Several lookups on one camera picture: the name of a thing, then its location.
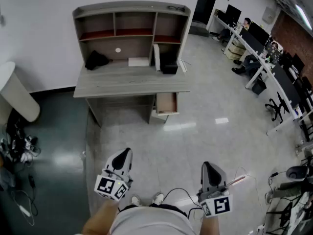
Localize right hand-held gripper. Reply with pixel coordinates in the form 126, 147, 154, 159
197, 162, 233, 219

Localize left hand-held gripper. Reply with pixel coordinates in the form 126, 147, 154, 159
94, 147, 134, 202

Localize tan wooden drawer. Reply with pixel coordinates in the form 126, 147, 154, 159
151, 92, 181, 118

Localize person's right forearm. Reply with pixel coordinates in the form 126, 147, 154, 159
199, 215, 220, 235

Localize person's left forearm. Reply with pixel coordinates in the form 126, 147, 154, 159
82, 199, 121, 235

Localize person's left leg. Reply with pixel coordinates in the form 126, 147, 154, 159
119, 204, 139, 214

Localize person's leg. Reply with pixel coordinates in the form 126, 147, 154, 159
119, 204, 139, 214
149, 203, 189, 218

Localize person's right shoe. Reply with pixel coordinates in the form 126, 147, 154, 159
152, 192, 165, 205

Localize person's right leg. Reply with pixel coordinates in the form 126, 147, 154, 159
149, 203, 189, 218

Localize person's white shirt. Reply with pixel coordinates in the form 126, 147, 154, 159
109, 206, 196, 235

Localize grey wooden desk with hutch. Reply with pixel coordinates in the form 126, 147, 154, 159
72, 0, 193, 128

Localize black round device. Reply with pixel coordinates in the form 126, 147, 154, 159
286, 165, 309, 182

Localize black office chair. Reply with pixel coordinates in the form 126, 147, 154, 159
265, 92, 290, 123

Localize black waste bin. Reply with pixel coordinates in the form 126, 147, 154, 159
251, 78, 267, 95

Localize white flat box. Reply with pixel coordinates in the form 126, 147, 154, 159
128, 57, 150, 67

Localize white power strip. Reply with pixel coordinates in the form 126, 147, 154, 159
18, 203, 32, 217

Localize black cloth bag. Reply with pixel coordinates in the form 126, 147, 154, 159
85, 49, 113, 71

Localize black box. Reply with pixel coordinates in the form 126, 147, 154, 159
160, 53, 179, 75

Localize white thin board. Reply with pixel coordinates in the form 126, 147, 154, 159
179, 59, 193, 72

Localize black desk divider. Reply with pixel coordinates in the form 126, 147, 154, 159
271, 64, 302, 107
239, 28, 265, 56

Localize long white office desk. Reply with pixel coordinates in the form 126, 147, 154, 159
206, 7, 313, 141

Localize white cylindrical stand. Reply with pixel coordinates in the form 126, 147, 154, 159
0, 61, 41, 123

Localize beige storage crates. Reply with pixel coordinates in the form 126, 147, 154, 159
224, 39, 246, 60

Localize sticker-covered laptop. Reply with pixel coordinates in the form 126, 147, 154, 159
265, 43, 282, 64

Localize grey pillar base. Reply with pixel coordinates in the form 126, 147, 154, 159
189, 20, 210, 38

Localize black monitor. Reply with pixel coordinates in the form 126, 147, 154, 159
248, 21, 270, 46
224, 4, 242, 26

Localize black pillar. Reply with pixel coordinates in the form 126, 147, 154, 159
192, 0, 221, 24

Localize ceiling light strip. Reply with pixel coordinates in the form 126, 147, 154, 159
294, 3, 313, 30

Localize black cable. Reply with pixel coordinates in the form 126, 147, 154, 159
162, 187, 204, 218

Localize white floor cable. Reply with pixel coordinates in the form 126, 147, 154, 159
234, 166, 266, 214

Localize pile of black cables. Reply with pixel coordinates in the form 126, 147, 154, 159
0, 106, 41, 171

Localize grey wall cabinet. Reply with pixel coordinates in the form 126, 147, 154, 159
263, 6, 277, 24

